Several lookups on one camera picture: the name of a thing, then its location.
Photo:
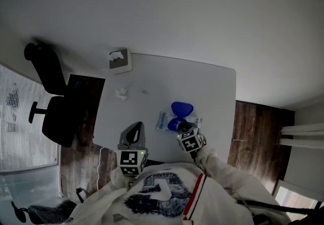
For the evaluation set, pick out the white table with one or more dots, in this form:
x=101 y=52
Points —
x=202 y=87

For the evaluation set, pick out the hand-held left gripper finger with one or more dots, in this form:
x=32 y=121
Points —
x=122 y=139
x=142 y=140

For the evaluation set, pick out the clear plastic packet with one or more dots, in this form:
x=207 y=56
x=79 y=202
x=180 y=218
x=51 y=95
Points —
x=163 y=122

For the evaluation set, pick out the white wall pipe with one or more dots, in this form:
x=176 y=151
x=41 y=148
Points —
x=303 y=144
x=303 y=129

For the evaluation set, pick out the person's right forearm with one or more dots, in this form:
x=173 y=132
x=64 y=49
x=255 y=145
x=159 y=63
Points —
x=220 y=170

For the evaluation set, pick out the black-framed window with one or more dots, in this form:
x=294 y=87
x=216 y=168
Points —
x=291 y=198

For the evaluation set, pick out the grey seat office chair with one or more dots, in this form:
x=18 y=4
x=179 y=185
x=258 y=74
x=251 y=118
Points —
x=48 y=212

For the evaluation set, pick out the black office chair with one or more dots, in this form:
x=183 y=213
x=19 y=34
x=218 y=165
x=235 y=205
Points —
x=58 y=117

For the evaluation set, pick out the grey-topped white tissue box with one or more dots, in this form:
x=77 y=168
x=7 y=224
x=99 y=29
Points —
x=121 y=63

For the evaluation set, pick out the white printed sweatshirt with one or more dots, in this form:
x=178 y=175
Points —
x=157 y=193

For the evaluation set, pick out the crumpled white tissue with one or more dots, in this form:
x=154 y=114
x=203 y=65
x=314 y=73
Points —
x=122 y=94

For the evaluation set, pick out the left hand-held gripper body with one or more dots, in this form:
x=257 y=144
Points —
x=130 y=160

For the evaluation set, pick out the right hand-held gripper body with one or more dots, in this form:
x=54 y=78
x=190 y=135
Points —
x=191 y=141

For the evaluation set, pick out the frosted glass partition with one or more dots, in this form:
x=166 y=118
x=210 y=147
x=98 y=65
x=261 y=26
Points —
x=25 y=130

